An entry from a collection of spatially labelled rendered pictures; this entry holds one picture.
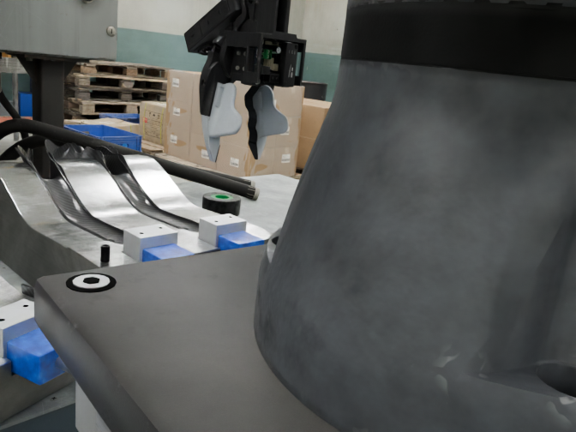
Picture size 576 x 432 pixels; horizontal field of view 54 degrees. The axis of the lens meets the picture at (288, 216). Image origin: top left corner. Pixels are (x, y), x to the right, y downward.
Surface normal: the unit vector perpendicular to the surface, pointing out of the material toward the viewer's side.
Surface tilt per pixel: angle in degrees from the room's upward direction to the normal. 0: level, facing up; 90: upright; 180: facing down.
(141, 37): 90
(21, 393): 90
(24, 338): 0
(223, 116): 77
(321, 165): 72
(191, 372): 0
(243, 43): 90
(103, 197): 26
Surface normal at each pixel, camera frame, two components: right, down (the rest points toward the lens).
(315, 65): -0.74, 0.10
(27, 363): -0.46, 0.19
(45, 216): 0.31, -0.84
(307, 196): -0.88, -0.32
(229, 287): 0.11, -0.96
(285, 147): 0.72, 0.11
